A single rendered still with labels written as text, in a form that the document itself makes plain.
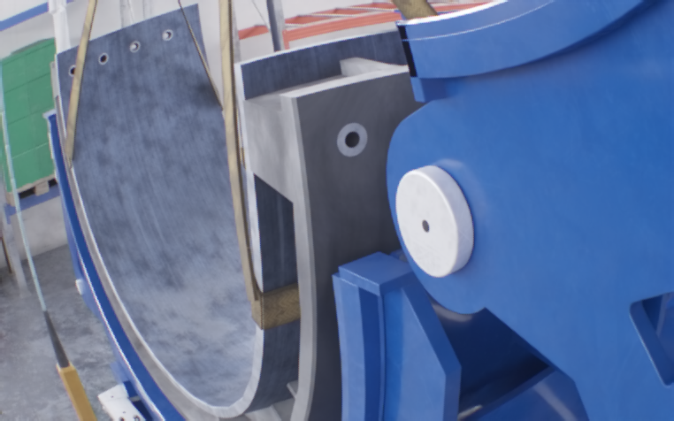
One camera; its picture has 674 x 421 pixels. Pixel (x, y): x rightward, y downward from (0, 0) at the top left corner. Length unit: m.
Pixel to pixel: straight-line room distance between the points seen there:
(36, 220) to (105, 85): 5.74
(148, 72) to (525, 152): 2.64
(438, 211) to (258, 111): 0.41
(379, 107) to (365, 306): 0.28
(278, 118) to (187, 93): 2.17
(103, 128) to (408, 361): 2.25
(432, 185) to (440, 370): 0.30
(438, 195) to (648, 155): 0.42
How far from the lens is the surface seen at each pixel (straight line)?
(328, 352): 1.60
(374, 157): 1.45
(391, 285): 1.34
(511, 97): 1.02
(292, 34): 8.37
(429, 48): 1.07
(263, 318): 1.72
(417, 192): 1.19
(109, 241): 3.29
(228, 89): 1.76
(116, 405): 3.81
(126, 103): 3.51
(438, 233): 1.18
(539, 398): 1.72
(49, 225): 9.20
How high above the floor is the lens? 2.62
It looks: 17 degrees down
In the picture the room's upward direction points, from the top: 10 degrees counter-clockwise
